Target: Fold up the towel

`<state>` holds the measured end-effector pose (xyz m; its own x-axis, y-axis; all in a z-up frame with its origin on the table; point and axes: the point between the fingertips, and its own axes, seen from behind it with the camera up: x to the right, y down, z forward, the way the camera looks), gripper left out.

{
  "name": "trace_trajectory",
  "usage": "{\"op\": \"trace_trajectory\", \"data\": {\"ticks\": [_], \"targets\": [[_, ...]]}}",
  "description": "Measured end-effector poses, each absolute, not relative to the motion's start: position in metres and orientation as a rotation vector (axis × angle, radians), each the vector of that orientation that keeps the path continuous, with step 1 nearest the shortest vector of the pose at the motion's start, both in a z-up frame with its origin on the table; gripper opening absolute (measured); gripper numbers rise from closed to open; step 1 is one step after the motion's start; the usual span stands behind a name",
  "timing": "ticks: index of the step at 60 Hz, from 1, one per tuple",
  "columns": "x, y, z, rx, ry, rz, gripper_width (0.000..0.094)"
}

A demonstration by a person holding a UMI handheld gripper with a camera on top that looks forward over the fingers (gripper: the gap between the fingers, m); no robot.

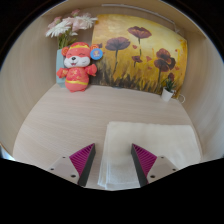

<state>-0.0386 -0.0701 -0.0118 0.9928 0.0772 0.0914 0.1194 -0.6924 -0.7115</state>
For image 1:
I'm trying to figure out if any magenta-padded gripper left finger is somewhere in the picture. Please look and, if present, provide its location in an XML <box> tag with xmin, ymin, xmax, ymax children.
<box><xmin>46</xmin><ymin>143</ymin><xmax>97</xmax><ymax>188</ymax></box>

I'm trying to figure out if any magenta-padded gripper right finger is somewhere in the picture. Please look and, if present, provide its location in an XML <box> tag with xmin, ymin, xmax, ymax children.
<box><xmin>130</xmin><ymin>143</ymin><xmax>180</xmax><ymax>188</ymax></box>

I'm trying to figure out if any cream white towel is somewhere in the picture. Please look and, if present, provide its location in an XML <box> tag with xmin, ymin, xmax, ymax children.
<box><xmin>97</xmin><ymin>121</ymin><xmax>203</xmax><ymax>192</ymax></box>

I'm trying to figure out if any small plant in white pot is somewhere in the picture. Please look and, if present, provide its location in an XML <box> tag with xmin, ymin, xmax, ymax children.
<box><xmin>160</xmin><ymin>77</ymin><xmax>177</xmax><ymax>102</ymax></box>

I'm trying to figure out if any red plush mouse toy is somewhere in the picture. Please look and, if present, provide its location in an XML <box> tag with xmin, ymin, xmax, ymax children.
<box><xmin>55</xmin><ymin>41</ymin><xmax>104</xmax><ymax>93</ymax></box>

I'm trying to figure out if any yellow poppy flower painting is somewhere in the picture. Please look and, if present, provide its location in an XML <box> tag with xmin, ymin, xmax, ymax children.
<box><xmin>89</xmin><ymin>13</ymin><xmax>189</xmax><ymax>100</ymax></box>

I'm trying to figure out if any light blue vase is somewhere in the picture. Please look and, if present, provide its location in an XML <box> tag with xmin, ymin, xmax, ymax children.
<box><xmin>55</xmin><ymin>48</ymin><xmax>68</xmax><ymax>89</ymax></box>

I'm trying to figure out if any pink white flower bouquet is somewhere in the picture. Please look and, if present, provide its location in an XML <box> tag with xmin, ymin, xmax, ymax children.
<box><xmin>45</xmin><ymin>9</ymin><xmax>99</xmax><ymax>50</ymax></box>

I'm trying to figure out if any white light bar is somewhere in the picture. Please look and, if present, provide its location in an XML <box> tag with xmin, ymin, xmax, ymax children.
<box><xmin>101</xmin><ymin>3</ymin><xmax>178</xmax><ymax>33</ymax></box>

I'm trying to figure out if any white cable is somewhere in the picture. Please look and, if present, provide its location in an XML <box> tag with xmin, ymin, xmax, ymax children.
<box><xmin>173</xmin><ymin>93</ymin><xmax>187</xmax><ymax>104</ymax></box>

